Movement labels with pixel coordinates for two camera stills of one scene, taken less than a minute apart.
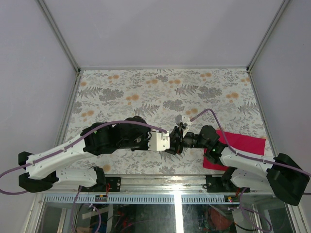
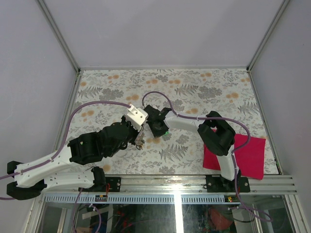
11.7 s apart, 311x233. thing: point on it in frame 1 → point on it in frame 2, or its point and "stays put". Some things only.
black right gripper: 177,143 → 156,134
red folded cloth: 240,142 stays put
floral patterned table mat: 224,98 stays put
